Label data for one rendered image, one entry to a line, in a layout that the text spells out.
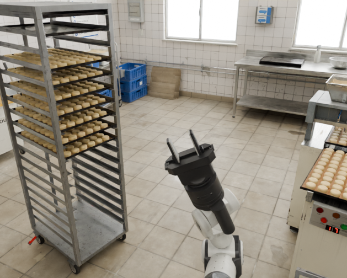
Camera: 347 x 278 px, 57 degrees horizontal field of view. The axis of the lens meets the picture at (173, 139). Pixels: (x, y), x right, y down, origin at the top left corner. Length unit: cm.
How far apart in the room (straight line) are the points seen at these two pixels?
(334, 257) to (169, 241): 127
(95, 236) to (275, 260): 140
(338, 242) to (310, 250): 17
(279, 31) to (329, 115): 326
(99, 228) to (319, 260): 161
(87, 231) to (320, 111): 199
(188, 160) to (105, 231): 200
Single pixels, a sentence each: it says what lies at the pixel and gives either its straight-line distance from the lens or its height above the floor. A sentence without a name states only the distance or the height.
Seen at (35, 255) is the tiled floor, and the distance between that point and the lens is 289.
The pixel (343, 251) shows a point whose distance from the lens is 210.
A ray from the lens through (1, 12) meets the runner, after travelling 220.
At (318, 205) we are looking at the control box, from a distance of 193.
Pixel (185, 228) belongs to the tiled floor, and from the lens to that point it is 291.
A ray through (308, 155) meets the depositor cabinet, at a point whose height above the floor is 77.
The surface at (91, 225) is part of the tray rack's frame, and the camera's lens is 279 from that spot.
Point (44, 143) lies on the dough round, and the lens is 227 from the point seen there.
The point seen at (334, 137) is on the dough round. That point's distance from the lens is 259.
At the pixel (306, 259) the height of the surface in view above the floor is 42.
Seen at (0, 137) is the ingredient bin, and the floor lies 34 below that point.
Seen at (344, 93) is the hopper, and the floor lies 126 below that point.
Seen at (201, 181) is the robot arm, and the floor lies 147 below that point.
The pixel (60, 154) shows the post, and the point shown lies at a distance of 200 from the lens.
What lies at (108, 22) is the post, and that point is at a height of 172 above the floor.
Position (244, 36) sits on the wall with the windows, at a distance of 577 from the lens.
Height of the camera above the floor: 189
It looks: 25 degrees down
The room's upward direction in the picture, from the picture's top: straight up
